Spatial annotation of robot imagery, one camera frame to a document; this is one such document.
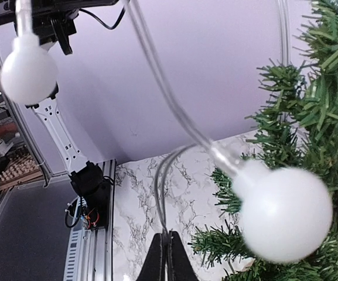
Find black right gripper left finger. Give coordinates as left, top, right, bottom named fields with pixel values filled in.
left=136, top=233, right=167, bottom=281

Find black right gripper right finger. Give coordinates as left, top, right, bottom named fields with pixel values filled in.
left=168, top=231, right=198, bottom=281

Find white ball string lights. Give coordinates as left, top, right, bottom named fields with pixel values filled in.
left=0, top=0, right=333, bottom=264

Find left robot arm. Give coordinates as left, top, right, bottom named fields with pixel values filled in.
left=0, top=1, right=116, bottom=175

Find small green christmas tree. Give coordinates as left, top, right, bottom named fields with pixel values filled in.
left=191, top=1, right=338, bottom=280

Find wooden chess board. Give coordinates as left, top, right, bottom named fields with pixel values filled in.
left=0, top=148, right=43, bottom=191

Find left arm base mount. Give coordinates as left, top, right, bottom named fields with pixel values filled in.
left=64, top=161, right=115, bottom=230

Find left aluminium frame post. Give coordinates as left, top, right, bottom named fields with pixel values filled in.
left=0, top=23, right=52, bottom=179

